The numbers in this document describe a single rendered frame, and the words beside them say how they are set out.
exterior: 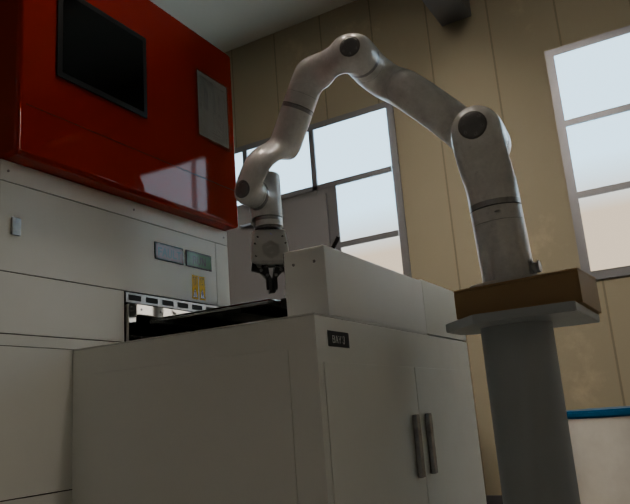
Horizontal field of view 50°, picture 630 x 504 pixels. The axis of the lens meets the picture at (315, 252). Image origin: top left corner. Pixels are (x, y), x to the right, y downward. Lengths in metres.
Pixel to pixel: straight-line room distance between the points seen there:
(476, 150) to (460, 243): 2.66
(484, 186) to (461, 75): 2.98
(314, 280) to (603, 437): 2.21
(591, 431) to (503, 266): 1.84
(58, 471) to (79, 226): 0.55
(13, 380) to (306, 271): 0.64
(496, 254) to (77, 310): 0.97
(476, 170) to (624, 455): 1.98
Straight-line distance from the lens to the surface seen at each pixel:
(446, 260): 4.26
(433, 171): 4.42
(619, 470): 3.35
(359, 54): 1.78
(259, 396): 1.30
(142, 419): 1.48
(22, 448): 1.55
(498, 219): 1.61
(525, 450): 1.55
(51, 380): 1.60
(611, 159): 4.15
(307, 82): 1.89
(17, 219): 1.59
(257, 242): 1.83
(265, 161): 1.80
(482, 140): 1.60
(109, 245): 1.77
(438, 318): 1.91
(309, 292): 1.33
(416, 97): 1.75
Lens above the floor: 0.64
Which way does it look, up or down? 13 degrees up
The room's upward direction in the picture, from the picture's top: 4 degrees counter-clockwise
